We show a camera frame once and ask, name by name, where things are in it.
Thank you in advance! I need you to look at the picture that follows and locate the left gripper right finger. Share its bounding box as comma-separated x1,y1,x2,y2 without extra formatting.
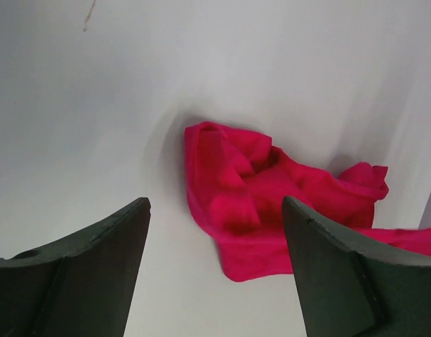
282,197,431,336

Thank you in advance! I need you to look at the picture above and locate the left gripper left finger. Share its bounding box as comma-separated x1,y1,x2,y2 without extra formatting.
0,197,151,337

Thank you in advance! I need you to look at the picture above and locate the red t shirt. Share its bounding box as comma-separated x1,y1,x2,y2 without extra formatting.
184,121,431,282

